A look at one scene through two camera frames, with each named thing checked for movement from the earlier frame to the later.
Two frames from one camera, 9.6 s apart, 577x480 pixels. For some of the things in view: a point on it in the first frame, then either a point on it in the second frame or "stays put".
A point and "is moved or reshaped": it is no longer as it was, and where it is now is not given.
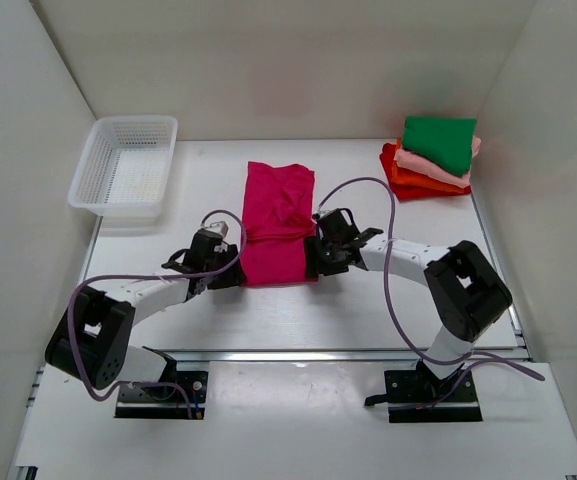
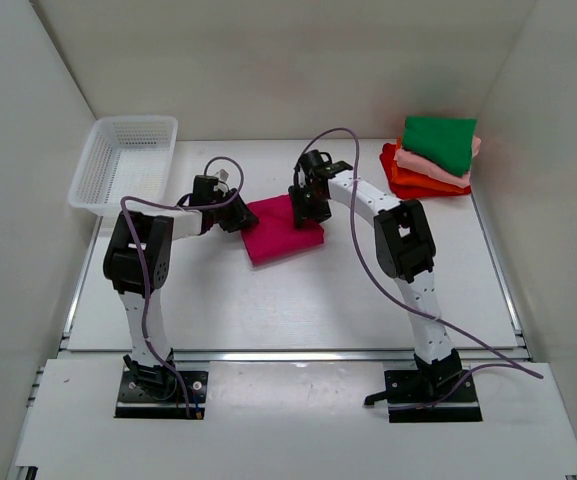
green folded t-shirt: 448,141 stays put
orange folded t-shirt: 406,176 stays put
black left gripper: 234,276 → 242,217
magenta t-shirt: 280,205 is moved or reshaped
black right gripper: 315,266 → 301,213
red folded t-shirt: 405,192 stays put
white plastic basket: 124,165 stays put
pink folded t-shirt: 412,162 stays put
